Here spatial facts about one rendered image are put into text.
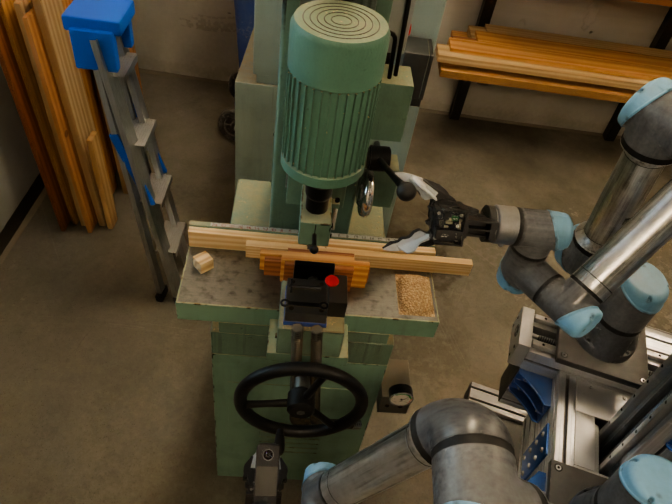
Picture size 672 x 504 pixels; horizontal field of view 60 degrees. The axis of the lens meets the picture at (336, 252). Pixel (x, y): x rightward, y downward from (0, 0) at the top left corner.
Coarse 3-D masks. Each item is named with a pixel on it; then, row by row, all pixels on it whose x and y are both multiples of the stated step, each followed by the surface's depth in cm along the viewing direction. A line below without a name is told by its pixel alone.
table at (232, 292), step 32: (192, 256) 140; (224, 256) 141; (192, 288) 133; (224, 288) 134; (256, 288) 136; (352, 288) 139; (384, 288) 141; (224, 320) 135; (256, 320) 135; (352, 320) 135; (384, 320) 135; (416, 320) 135
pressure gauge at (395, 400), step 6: (396, 384) 148; (402, 384) 147; (390, 390) 148; (396, 390) 146; (402, 390) 146; (408, 390) 146; (390, 396) 147; (396, 396) 147; (402, 396) 147; (408, 396) 147; (390, 402) 148; (396, 402) 149; (402, 402) 149; (408, 402) 149
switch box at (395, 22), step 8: (400, 0) 126; (392, 8) 127; (400, 8) 127; (392, 16) 128; (400, 16) 128; (408, 16) 128; (392, 24) 130; (400, 24) 130; (408, 24) 130; (400, 32) 131; (408, 32) 131; (392, 40) 132
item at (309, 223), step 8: (304, 192) 136; (304, 200) 134; (304, 208) 132; (328, 208) 133; (304, 216) 130; (312, 216) 130; (320, 216) 130; (328, 216) 131; (304, 224) 129; (312, 224) 129; (320, 224) 129; (328, 224) 129; (304, 232) 131; (312, 232) 131; (320, 232) 131; (328, 232) 131; (304, 240) 132; (320, 240) 132; (328, 240) 133
